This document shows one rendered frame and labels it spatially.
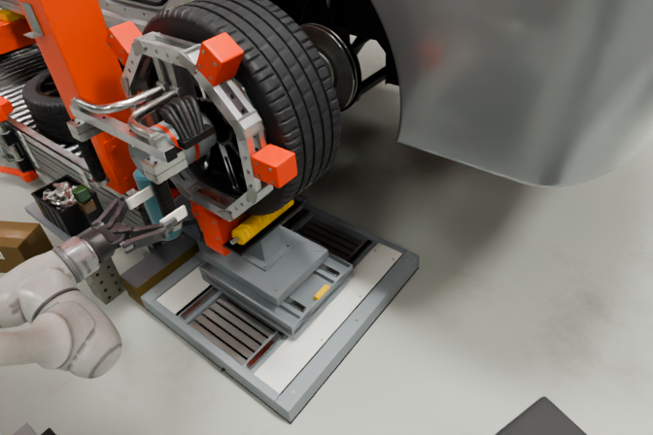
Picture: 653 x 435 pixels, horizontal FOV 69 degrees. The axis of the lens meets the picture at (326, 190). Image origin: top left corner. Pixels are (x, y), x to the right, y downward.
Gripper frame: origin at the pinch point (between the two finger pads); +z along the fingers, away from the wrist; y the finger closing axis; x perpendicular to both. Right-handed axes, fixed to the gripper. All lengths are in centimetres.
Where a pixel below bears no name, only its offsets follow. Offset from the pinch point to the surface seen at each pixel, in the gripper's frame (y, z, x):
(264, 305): -4, 25, -68
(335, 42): -3, 75, 14
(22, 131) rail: -166, 21, -44
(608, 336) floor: 100, 95, -83
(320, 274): 5, 48, -67
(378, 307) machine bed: 27, 54, -76
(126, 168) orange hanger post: -55, 18, -22
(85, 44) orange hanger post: -56, 20, 23
